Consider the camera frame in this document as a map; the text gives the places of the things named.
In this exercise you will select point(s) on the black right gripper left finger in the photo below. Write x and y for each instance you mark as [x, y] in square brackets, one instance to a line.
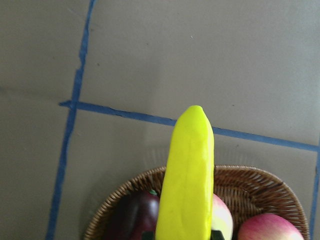
[148, 235]

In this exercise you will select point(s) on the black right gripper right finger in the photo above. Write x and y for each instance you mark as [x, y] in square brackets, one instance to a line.
[216, 235]

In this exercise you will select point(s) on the brown wicker basket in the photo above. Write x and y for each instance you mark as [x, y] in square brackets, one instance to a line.
[247, 191]

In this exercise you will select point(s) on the pink apple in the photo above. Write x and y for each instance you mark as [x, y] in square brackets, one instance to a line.
[221, 218]
[268, 226]

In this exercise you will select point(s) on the red purple mango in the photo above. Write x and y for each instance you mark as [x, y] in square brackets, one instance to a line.
[134, 214]

